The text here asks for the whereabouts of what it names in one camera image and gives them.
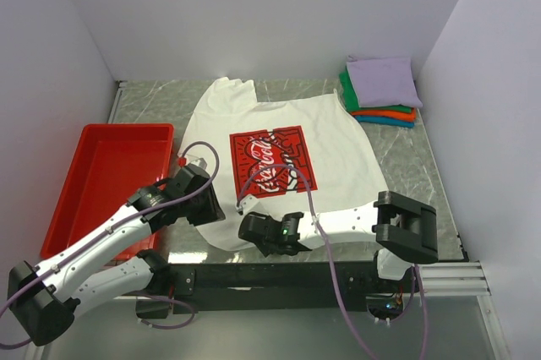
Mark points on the white printed t-shirt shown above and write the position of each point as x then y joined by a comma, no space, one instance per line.
278,151

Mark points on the folded teal t-shirt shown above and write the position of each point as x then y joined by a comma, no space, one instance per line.
388,121

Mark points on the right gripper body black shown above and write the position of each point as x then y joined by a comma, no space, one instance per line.
267,248

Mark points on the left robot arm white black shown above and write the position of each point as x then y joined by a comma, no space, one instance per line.
48,297

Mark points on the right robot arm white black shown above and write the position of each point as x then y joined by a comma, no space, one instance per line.
405,228

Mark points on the red plastic bin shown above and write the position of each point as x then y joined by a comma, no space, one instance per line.
110,163

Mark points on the folded lilac t-shirt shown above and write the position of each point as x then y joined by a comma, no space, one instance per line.
386,81

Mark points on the black base beam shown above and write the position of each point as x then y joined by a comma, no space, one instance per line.
263,286

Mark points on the aluminium frame rail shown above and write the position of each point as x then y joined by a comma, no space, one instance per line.
454,319

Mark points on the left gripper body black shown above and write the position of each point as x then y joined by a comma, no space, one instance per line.
187,210

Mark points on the folded orange t-shirt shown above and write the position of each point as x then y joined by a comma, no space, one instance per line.
405,114

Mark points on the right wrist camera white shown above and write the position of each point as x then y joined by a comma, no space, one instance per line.
251,204

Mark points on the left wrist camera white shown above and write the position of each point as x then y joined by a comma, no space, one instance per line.
192,160

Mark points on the folded green t-shirt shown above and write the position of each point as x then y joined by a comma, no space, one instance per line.
352,103

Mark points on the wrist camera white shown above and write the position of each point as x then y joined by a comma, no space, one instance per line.
251,204
192,160

